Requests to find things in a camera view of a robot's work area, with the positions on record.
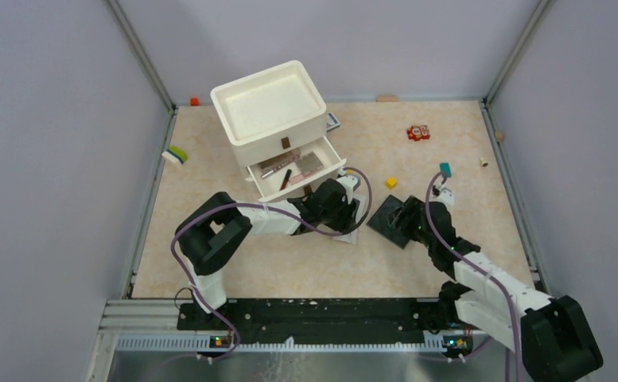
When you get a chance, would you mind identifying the white false eyelash card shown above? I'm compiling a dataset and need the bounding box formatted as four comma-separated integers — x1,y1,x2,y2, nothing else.
332,194,368,245

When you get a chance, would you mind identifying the pink compact case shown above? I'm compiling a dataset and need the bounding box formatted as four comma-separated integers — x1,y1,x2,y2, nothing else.
289,174,313,185

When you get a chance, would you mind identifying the silver red lip pencil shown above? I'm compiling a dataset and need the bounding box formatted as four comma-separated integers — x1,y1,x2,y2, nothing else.
260,164,287,179

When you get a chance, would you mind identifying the brown eyeshadow palette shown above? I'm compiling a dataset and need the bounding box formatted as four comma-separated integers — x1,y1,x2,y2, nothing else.
258,149,301,170

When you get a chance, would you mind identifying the white plastic drawer organizer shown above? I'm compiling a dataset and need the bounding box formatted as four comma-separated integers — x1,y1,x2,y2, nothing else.
210,60,347,202

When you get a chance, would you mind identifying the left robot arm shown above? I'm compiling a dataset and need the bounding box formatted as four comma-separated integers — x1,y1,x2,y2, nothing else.
171,174,364,329

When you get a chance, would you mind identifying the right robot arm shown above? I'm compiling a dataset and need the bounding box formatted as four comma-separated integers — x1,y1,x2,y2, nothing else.
385,196,604,381

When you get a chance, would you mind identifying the dark green building baseplate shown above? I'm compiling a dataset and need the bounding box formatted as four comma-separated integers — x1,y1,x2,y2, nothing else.
367,195,420,249

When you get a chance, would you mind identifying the small yellow cube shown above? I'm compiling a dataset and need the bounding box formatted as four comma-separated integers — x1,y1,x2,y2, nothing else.
385,177,398,189

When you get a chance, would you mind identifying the blue playing card deck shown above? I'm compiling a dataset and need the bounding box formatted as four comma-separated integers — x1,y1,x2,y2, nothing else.
326,112,340,132

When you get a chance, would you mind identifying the teal toy block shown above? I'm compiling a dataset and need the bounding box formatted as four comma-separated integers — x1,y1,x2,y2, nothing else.
439,162,452,177

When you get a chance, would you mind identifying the green blue white toy block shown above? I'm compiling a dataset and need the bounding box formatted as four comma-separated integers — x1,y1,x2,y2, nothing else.
161,146,189,166

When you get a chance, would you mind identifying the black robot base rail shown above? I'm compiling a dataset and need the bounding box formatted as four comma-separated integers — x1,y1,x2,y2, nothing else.
177,298,476,345

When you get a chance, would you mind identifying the wooden block at wall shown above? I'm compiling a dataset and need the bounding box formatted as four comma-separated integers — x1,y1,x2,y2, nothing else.
375,95,399,103

